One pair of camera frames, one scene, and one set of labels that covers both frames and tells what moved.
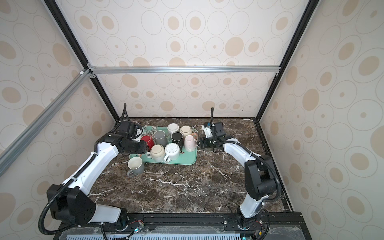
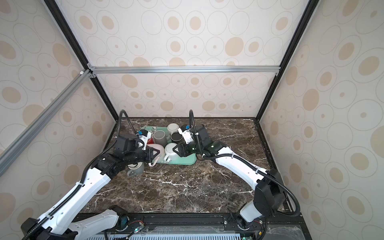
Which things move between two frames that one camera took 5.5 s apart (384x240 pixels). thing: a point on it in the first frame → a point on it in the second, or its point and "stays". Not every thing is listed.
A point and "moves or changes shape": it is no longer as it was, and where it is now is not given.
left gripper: (143, 148) → (149, 151)
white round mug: (172, 150) stays
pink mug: (189, 143) moves or changes shape
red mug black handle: (150, 141) stays
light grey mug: (136, 166) stays
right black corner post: (310, 9) stays
